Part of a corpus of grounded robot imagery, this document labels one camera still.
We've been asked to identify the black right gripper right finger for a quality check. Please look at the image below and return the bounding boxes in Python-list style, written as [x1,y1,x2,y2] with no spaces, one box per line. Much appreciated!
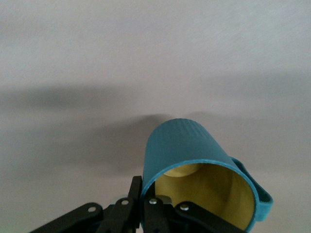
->
[143,186,246,233]

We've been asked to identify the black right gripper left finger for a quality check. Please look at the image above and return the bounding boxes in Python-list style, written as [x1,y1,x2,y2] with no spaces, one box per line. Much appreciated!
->
[29,176,143,233]

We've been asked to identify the teal cup with yellow inside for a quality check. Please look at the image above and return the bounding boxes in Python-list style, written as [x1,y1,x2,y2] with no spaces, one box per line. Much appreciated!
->
[141,117,274,233]

